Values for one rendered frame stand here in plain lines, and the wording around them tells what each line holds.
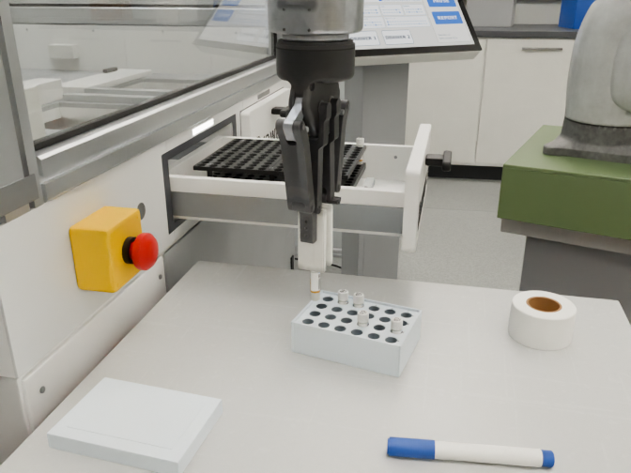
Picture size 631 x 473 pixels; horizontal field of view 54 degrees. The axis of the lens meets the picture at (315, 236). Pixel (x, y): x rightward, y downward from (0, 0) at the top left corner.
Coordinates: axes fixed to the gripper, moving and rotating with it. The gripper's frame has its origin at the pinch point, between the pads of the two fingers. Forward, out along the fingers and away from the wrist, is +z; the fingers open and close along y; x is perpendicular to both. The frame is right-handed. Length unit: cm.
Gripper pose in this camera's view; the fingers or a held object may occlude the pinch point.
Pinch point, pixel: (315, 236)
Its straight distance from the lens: 65.7
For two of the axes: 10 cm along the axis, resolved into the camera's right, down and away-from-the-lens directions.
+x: 9.2, 1.5, -3.7
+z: 0.0, 9.3, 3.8
